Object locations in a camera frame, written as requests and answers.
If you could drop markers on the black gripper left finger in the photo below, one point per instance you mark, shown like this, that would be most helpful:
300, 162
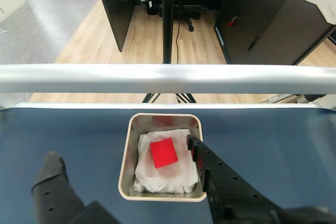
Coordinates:
52, 182

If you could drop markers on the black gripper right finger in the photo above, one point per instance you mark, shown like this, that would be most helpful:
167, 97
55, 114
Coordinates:
225, 187

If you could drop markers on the red cube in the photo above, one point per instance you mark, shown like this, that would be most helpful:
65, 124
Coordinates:
164, 153

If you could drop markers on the white square metal box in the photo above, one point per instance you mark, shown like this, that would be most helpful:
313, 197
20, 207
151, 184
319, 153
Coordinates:
126, 171

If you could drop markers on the dark table mat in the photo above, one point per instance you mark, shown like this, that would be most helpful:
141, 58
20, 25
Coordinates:
78, 129

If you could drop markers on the white crumpled tissue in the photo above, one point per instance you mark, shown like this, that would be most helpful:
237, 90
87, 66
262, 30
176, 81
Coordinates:
157, 179

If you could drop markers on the grey lettered bar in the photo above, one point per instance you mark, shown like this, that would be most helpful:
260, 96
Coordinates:
278, 98

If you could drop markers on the red cabinet tag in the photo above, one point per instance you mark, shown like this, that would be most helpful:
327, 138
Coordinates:
232, 22

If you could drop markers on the black desk cabinet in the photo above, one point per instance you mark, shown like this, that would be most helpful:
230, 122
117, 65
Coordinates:
262, 24

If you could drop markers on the black office chair base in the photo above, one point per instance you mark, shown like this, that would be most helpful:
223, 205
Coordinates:
187, 15

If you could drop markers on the black desk partition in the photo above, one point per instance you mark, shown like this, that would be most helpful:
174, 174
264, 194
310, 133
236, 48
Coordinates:
115, 3

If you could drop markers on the black cylindrical bin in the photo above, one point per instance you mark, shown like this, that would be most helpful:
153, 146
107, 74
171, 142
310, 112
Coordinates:
152, 7

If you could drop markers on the silver metal table rail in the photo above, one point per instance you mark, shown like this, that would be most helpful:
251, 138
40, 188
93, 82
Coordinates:
105, 77

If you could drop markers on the black camera stand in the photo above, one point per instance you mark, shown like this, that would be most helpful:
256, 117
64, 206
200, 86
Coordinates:
168, 24

